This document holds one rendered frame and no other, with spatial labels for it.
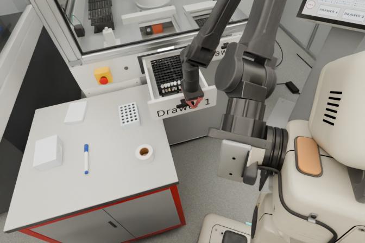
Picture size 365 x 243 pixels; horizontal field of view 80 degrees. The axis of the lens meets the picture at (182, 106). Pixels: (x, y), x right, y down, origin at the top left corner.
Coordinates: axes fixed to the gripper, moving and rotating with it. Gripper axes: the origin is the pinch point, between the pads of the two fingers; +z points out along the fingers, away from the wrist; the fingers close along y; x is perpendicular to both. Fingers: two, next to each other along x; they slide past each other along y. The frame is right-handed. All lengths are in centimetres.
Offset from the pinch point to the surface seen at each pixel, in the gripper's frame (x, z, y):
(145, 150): 22.8, 11.9, -8.2
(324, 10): -78, -11, 31
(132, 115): 26.1, 10.1, 10.6
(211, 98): -8.9, 2.9, 2.9
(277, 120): -82, 86, 36
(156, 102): 14.1, -2.9, 2.8
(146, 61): 13.8, 2.1, 38.1
